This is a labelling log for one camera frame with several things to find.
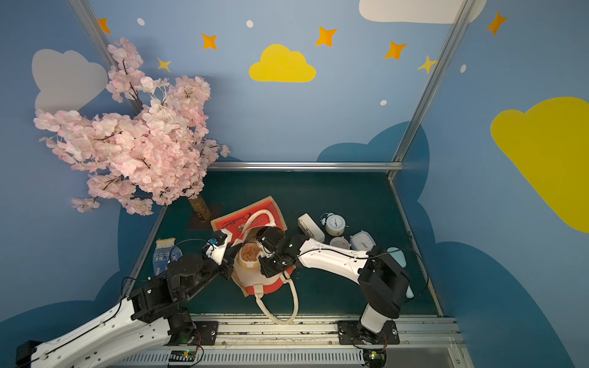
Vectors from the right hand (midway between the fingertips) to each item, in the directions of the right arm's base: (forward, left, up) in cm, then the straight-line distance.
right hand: (267, 267), depth 81 cm
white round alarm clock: (+23, -26, -5) cm, 35 cm away
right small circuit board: (-24, -38, -11) cm, 46 cm away
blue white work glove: (+7, +44, -7) cm, 45 cm away
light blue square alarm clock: (+16, -36, -5) cm, 40 cm away
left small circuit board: (-28, +25, -11) cm, 39 cm away
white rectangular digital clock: (+18, -15, -2) cm, 24 cm away
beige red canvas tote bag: (+9, +8, +13) cm, 18 cm away
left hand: (+1, +7, +17) cm, 18 cm away
